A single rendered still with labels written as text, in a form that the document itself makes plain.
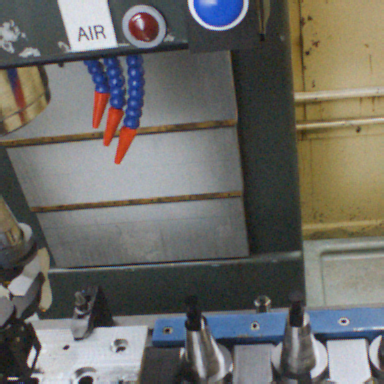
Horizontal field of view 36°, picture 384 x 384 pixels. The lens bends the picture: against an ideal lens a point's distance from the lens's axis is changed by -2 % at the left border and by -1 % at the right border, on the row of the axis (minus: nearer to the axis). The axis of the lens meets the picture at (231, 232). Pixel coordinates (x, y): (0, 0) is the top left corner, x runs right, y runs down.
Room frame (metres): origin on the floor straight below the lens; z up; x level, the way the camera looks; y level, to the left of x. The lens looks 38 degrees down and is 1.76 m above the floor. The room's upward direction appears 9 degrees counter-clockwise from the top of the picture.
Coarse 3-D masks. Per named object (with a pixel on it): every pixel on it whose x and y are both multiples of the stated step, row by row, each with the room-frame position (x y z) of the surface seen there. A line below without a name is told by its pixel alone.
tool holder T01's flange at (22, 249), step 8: (24, 224) 0.57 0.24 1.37; (24, 232) 0.56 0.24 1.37; (24, 240) 0.54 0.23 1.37; (32, 240) 0.55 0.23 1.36; (16, 248) 0.53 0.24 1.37; (24, 248) 0.53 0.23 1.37; (32, 248) 0.55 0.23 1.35; (0, 256) 0.53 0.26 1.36; (8, 256) 0.52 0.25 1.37; (16, 256) 0.52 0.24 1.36; (24, 256) 0.53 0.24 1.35; (32, 256) 0.54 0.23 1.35; (0, 264) 0.53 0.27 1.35; (8, 264) 0.53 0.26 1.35; (16, 264) 0.52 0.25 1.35; (24, 264) 0.52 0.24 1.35
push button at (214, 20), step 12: (204, 0) 0.36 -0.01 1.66; (216, 0) 0.35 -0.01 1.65; (228, 0) 0.35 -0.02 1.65; (240, 0) 0.35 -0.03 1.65; (204, 12) 0.36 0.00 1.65; (216, 12) 0.35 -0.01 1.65; (228, 12) 0.35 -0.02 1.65; (240, 12) 0.35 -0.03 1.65; (216, 24) 0.36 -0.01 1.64; (228, 24) 0.36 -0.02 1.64
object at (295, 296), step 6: (294, 294) 0.43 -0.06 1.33; (300, 294) 0.43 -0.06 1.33; (294, 300) 0.43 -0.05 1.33; (300, 300) 0.43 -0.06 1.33; (294, 306) 0.43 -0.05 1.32; (300, 306) 0.43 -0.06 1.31; (294, 312) 0.43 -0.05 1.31; (300, 312) 0.43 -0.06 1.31; (294, 318) 0.43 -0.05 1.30; (300, 318) 0.43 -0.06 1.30
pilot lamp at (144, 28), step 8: (136, 16) 0.37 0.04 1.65; (144, 16) 0.36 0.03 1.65; (152, 16) 0.36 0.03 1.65; (128, 24) 0.37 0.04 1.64; (136, 24) 0.36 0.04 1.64; (144, 24) 0.36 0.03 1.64; (152, 24) 0.36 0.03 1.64; (136, 32) 0.36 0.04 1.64; (144, 32) 0.36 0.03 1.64; (152, 32) 0.36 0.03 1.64; (144, 40) 0.36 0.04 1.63; (152, 40) 0.36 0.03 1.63
